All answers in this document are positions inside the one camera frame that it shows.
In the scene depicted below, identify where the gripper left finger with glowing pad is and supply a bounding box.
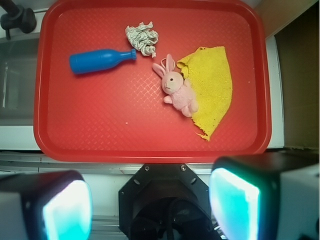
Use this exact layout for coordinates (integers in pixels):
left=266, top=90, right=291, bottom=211
left=0, top=170, right=93, bottom=240

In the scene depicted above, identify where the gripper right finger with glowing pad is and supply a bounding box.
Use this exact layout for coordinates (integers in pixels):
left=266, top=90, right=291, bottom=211
left=209, top=152, right=320, bottom=240

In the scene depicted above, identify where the blue plastic bottle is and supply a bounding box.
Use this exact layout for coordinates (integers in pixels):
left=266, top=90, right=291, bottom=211
left=69, top=48, right=137, bottom=75

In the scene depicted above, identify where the pink plush bunny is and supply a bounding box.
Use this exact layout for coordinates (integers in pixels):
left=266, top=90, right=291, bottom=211
left=152, top=54, right=199, bottom=118

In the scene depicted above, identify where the red plastic tray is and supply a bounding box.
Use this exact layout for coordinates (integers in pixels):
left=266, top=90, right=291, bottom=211
left=33, top=0, right=272, bottom=163

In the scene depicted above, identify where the yellow knitted cloth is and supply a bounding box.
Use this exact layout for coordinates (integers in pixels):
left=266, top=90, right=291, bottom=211
left=177, top=46, right=233, bottom=141

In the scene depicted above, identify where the stainless steel sink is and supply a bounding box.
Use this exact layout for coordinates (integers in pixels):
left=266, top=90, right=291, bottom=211
left=0, top=33, right=40, bottom=127

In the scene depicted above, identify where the crumpled white grey cloth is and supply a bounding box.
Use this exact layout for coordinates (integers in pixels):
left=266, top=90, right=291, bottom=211
left=125, top=21, right=159, bottom=58

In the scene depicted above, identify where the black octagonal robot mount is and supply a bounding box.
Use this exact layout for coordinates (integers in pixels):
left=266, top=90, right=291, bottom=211
left=118, top=164, right=222, bottom=240

